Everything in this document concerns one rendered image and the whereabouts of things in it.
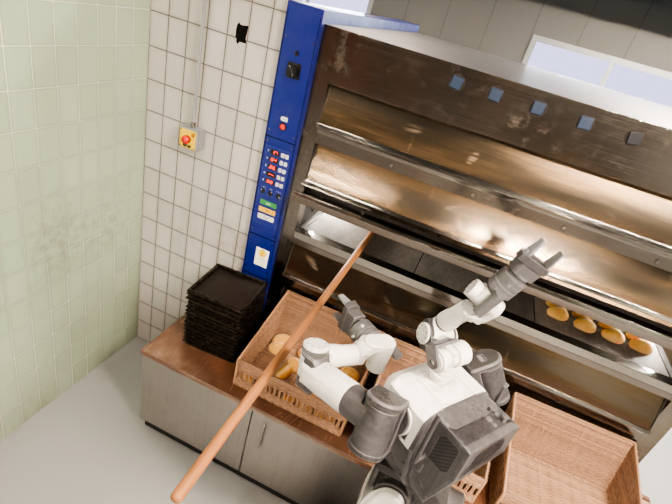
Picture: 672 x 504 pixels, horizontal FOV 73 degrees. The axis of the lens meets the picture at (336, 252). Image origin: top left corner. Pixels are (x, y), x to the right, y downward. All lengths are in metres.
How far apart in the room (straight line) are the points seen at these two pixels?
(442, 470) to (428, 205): 1.12
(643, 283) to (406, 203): 0.98
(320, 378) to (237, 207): 1.32
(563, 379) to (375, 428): 1.35
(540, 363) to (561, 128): 1.04
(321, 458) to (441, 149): 1.42
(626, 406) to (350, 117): 1.73
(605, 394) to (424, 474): 1.27
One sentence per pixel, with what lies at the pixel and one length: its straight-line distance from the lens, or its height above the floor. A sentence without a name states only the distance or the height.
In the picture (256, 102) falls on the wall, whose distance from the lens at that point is 2.18.
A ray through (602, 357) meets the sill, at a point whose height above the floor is 1.18.
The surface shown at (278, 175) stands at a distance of 2.17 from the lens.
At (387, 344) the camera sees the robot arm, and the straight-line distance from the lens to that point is 1.46.
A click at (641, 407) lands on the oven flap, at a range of 2.48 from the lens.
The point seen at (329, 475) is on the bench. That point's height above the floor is 0.39.
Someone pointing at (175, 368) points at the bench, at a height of 0.57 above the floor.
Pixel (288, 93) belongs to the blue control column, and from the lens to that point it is 2.07.
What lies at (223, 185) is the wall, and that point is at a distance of 2.38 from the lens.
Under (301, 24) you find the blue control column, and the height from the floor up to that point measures 2.08.
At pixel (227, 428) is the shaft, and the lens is 1.30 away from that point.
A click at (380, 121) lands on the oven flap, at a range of 1.98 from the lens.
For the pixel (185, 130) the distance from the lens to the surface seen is 2.34.
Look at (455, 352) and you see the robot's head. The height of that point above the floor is 1.51.
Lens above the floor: 2.23
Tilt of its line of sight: 29 degrees down
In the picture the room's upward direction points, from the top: 16 degrees clockwise
